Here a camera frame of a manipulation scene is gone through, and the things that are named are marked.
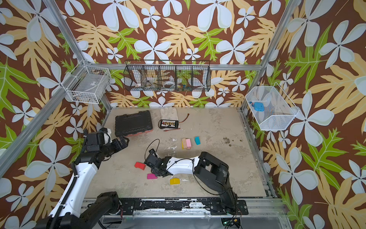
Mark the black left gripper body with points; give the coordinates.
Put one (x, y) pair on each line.
(115, 146)

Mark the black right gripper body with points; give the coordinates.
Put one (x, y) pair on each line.
(154, 162)

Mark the light pink wood block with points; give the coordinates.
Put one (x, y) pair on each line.
(188, 144)

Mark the teal wood block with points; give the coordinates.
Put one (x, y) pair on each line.
(197, 140)

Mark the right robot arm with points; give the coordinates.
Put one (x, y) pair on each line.
(206, 169)

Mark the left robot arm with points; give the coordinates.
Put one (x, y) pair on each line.
(97, 147)

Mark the magenta wood block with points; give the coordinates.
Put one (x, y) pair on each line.
(151, 176)

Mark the red wood block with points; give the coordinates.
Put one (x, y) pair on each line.
(139, 165)

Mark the yellow rounded wood block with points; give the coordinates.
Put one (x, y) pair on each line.
(174, 181)

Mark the black and red tool case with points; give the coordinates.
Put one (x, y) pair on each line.
(132, 124)

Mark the black charging board yellow connectors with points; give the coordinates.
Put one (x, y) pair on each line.
(170, 124)

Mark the white work glove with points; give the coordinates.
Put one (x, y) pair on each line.
(169, 113)

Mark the blue object in basket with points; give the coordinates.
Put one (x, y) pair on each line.
(258, 106)

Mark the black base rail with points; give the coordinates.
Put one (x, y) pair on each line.
(210, 206)

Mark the white wire basket left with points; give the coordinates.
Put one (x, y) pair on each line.
(88, 84)

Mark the white wire basket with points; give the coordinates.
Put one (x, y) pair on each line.
(280, 110)
(88, 84)

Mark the black wire basket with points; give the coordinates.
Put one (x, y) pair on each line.
(168, 75)

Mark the white wire basket right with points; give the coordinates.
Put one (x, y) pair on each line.
(280, 110)

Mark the aluminium frame post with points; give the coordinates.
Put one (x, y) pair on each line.
(70, 39)

